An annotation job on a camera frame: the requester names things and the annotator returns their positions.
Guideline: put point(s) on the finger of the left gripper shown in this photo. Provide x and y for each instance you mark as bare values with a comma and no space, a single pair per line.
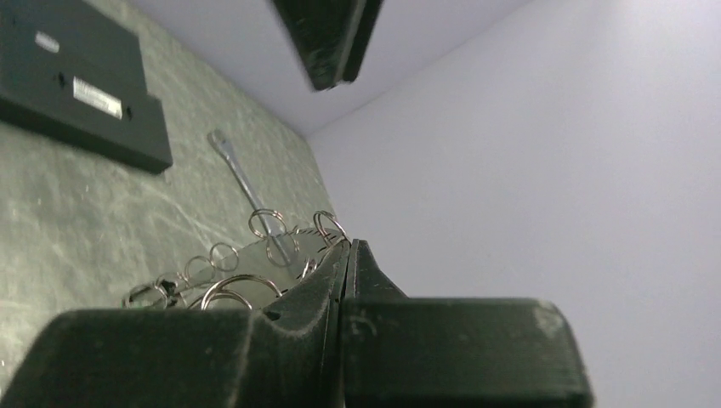
330,37

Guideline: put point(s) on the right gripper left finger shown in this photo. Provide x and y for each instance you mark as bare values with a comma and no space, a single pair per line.
283,355

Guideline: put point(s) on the large silver wrench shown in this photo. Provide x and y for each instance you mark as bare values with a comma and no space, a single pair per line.
248,191

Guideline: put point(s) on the black plate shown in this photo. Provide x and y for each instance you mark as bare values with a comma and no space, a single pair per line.
73,74

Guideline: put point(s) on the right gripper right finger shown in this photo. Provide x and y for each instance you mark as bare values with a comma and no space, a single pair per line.
401,351

